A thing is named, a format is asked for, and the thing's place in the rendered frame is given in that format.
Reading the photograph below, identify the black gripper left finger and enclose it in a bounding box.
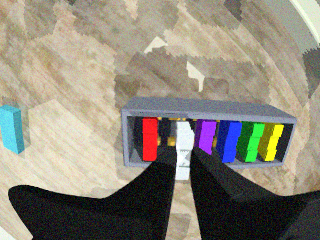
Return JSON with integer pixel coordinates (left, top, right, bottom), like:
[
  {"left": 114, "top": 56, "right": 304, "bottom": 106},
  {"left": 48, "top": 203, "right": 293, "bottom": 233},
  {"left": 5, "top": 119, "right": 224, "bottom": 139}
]
[{"left": 8, "top": 145, "right": 177, "bottom": 240}]

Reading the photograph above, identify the grey fuse block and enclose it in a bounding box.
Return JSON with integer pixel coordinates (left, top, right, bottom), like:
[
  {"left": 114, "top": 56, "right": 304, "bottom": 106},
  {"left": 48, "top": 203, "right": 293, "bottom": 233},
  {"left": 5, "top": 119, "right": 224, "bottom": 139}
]
[{"left": 120, "top": 96, "right": 297, "bottom": 169}]

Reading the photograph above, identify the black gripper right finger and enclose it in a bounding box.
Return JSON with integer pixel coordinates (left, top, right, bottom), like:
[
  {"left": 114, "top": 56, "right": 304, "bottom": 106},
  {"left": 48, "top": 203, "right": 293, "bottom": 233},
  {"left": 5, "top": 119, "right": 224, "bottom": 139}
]
[{"left": 189, "top": 147, "right": 320, "bottom": 240}]

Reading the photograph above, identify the red fuse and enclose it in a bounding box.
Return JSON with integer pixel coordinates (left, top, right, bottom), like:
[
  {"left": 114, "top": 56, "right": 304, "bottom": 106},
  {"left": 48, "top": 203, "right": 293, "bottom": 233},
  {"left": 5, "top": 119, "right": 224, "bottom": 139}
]
[{"left": 141, "top": 117, "right": 157, "bottom": 161}]

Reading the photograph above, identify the purple fuse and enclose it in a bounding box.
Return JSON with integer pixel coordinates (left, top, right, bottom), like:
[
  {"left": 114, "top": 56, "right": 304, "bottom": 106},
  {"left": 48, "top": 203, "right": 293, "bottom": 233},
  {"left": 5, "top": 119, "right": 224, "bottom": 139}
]
[{"left": 193, "top": 119, "right": 216, "bottom": 155}]

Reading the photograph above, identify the light blue block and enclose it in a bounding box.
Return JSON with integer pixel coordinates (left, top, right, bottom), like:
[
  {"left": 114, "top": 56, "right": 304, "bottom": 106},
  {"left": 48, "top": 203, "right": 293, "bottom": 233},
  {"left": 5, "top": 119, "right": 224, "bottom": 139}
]
[{"left": 0, "top": 104, "right": 24, "bottom": 155}]

